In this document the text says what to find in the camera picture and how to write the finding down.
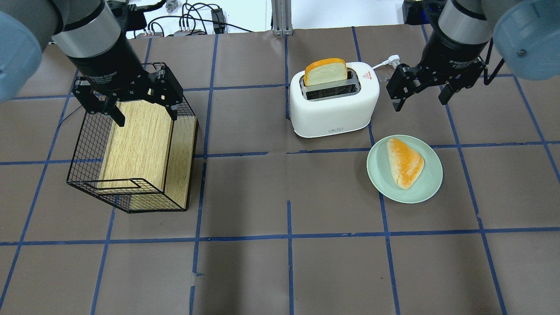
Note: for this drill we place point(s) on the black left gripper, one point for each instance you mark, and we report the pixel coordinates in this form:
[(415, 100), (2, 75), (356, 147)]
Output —
[(106, 64)]

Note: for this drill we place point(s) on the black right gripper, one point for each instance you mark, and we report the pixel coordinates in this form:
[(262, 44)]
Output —
[(453, 51)]

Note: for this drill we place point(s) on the white toaster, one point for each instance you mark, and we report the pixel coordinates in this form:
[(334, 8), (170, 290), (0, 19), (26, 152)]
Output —
[(336, 107)]

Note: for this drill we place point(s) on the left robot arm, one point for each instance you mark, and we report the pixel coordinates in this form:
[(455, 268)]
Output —
[(92, 34)]

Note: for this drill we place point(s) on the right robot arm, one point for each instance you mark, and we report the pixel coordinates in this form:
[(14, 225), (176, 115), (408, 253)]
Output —
[(473, 38)]

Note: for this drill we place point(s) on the bread slice in toaster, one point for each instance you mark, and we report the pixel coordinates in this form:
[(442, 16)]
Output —
[(325, 71)]

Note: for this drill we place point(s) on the wooden shelf board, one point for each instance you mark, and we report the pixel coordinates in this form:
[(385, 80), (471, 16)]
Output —
[(147, 162)]

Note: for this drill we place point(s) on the triangular bread on plate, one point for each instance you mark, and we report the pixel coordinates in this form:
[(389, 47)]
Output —
[(406, 164)]

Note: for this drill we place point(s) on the light green plate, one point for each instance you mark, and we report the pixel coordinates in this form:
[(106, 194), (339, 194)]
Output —
[(427, 184)]

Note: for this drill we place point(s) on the black wire basket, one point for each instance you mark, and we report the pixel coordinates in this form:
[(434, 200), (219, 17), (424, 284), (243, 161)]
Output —
[(90, 149)]

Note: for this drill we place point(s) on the aluminium frame post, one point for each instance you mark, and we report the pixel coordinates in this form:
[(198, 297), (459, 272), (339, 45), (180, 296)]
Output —
[(281, 21)]

